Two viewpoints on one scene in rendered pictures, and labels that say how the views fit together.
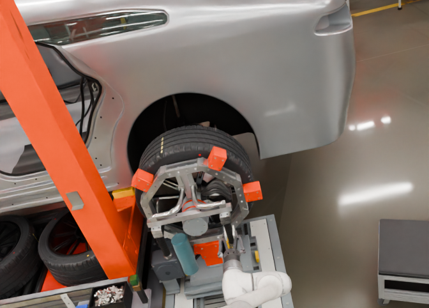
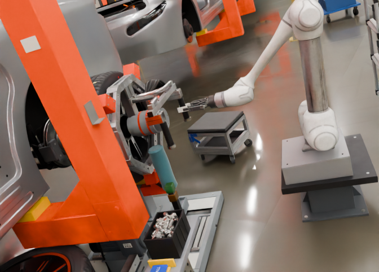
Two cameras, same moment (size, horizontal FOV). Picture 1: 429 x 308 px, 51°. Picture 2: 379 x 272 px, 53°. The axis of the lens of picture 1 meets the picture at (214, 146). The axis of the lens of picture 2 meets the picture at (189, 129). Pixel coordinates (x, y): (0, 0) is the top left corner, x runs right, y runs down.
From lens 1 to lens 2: 2.54 m
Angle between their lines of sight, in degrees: 67
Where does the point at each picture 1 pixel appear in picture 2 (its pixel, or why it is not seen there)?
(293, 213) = not seen: hidden behind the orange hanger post
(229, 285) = (238, 88)
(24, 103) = not seen: outside the picture
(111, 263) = (133, 207)
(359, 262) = (197, 171)
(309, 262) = (180, 192)
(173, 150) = (103, 76)
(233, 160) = not seen: hidden behind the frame
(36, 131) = (46, 15)
